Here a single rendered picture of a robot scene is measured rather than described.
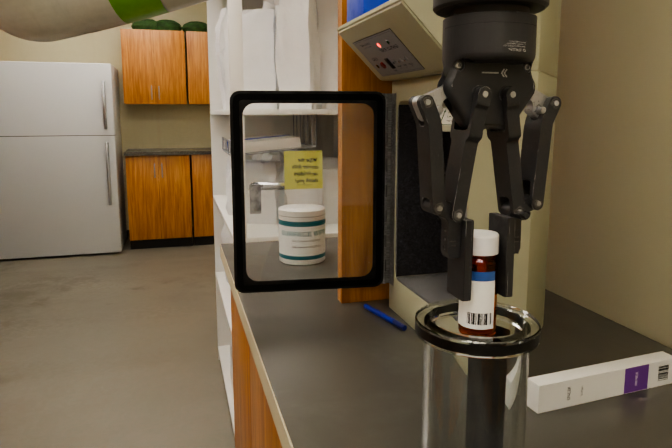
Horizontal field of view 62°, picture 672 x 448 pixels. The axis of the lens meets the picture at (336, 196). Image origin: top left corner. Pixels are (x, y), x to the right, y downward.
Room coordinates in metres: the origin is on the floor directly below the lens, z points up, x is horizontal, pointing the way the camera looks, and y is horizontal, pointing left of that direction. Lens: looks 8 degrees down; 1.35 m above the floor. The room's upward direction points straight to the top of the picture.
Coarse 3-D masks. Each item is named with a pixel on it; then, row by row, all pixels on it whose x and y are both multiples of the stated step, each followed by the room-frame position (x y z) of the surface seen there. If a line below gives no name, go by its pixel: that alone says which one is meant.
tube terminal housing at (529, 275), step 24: (552, 0) 0.94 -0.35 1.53; (552, 24) 0.96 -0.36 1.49; (552, 48) 0.97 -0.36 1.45; (552, 72) 0.98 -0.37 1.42; (408, 96) 1.06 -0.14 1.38; (480, 144) 0.84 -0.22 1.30; (552, 144) 1.02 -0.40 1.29; (480, 168) 0.84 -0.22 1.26; (480, 192) 0.84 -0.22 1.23; (480, 216) 0.84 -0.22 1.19; (528, 240) 0.86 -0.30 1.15; (528, 264) 0.86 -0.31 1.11; (528, 288) 0.87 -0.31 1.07; (408, 312) 1.04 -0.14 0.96; (528, 312) 0.88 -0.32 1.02
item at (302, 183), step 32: (384, 96) 1.12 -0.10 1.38; (256, 128) 1.08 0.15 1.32; (288, 128) 1.09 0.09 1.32; (320, 128) 1.10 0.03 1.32; (352, 128) 1.11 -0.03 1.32; (256, 160) 1.08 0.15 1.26; (288, 160) 1.09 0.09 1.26; (320, 160) 1.10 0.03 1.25; (352, 160) 1.11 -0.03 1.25; (288, 192) 1.09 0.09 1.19; (320, 192) 1.10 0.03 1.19; (352, 192) 1.11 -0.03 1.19; (256, 224) 1.08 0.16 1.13; (288, 224) 1.09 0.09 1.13; (320, 224) 1.10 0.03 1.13; (352, 224) 1.11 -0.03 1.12; (256, 256) 1.08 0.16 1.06; (288, 256) 1.09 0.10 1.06; (320, 256) 1.10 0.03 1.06; (352, 256) 1.11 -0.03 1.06
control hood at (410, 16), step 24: (408, 0) 0.80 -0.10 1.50; (432, 0) 0.81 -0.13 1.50; (360, 24) 0.98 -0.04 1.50; (384, 24) 0.91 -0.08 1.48; (408, 24) 0.84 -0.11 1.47; (432, 24) 0.81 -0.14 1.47; (408, 48) 0.91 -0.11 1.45; (432, 48) 0.84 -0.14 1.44; (408, 72) 0.98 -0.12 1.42; (432, 72) 0.91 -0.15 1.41
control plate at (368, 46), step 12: (372, 36) 0.98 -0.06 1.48; (384, 36) 0.94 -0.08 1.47; (396, 36) 0.90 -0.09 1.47; (360, 48) 1.07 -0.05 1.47; (372, 48) 1.02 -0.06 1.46; (384, 48) 0.98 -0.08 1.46; (396, 48) 0.94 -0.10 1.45; (372, 60) 1.07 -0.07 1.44; (384, 60) 1.02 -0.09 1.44; (396, 60) 0.98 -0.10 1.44; (408, 60) 0.94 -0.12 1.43; (384, 72) 1.07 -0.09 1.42; (396, 72) 1.02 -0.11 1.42
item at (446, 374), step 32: (416, 320) 0.47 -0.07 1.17; (448, 320) 0.51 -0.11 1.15; (512, 320) 0.49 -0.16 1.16; (448, 352) 0.43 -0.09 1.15; (448, 384) 0.44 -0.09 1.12; (480, 384) 0.43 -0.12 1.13; (512, 384) 0.44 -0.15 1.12; (448, 416) 0.44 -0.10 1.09; (480, 416) 0.43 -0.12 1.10; (512, 416) 0.44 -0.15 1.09
